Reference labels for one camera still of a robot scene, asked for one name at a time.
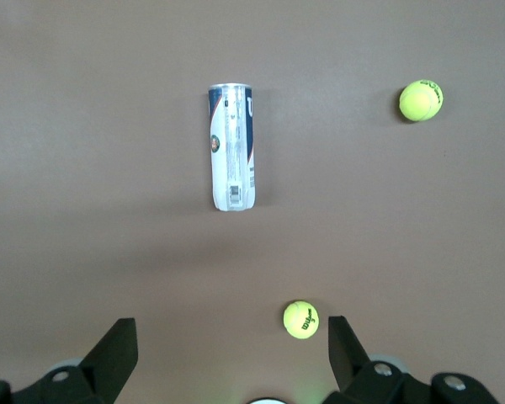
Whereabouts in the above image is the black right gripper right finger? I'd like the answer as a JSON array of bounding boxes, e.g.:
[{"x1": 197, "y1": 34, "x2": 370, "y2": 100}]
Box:
[{"x1": 324, "y1": 314, "x2": 502, "y2": 404}]

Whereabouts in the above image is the white and navy tennis can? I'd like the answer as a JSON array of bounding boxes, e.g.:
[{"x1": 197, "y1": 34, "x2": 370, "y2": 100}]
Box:
[{"x1": 207, "y1": 82, "x2": 258, "y2": 212}]

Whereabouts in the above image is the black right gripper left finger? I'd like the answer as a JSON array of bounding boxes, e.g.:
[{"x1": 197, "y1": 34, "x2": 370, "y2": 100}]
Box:
[{"x1": 0, "y1": 317, "x2": 139, "y2": 404}]

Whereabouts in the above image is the yellow-green tennis ball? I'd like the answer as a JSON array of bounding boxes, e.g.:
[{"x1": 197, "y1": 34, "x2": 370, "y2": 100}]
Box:
[
  {"x1": 282, "y1": 299, "x2": 321, "y2": 339},
  {"x1": 399, "y1": 78, "x2": 445, "y2": 123}
]

